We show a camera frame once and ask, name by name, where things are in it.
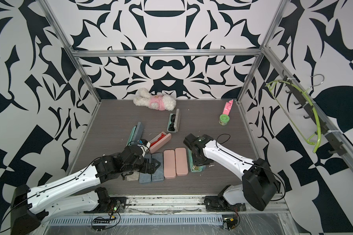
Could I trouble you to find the beige case yellow glasses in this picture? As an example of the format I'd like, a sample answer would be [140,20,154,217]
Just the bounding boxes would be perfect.
[126,172,139,181]

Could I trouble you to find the pink case purple glasses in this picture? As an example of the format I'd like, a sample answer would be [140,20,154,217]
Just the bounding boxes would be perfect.
[175,147,189,176]

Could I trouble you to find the grey case tortoise sunglasses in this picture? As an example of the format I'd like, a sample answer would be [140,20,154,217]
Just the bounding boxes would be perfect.
[139,154,152,185]

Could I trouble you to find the grey case gold glasses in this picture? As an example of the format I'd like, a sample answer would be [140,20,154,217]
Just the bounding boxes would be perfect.
[187,149,206,173]

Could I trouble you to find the grey case black sunglasses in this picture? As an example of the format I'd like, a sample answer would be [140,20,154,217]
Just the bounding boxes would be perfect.
[167,109,181,133]

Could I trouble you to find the grey case white sunglasses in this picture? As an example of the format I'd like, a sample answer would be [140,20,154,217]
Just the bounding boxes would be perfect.
[152,153,164,182]

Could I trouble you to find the pink case brown glasses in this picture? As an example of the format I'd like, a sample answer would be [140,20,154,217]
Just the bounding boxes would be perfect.
[163,150,177,179]

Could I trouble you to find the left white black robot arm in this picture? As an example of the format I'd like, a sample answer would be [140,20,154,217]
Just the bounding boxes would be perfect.
[10,145,161,235]

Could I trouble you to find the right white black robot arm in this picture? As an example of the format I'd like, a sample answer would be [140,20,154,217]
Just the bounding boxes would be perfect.
[183,134,280,211]

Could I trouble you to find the grey case far left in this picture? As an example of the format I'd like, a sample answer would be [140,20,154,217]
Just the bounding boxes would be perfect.
[127,122,144,146]

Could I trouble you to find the pink case red glasses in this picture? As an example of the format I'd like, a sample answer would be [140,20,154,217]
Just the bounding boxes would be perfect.
[150,132,172,154]

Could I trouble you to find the green lidded jar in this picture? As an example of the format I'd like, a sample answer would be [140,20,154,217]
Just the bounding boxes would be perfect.
[219,114,230,126]

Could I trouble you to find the pink bottle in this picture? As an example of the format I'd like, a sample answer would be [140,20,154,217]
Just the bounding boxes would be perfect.
[223,99,234,116]

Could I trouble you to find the white plush toy pink shirt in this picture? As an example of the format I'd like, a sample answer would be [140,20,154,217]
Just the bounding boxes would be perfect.
[133,88,177,111]

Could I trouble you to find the black usb hub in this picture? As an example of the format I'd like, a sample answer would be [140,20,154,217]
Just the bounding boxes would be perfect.
[90,216,112,231]

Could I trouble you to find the black connector box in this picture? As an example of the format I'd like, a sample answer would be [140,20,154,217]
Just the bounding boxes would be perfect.
[222,217,240,231]

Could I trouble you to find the green clothes hanger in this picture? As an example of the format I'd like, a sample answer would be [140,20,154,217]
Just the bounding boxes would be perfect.
[266,79,323,153]

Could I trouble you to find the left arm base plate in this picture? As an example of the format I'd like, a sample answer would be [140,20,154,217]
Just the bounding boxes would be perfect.
[83,197,127,214]

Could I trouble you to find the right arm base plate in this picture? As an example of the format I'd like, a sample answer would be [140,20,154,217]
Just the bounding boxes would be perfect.
[204,196,247,212]

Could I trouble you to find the black wall hook rail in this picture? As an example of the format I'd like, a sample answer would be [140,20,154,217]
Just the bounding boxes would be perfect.
[282,73,347,156]

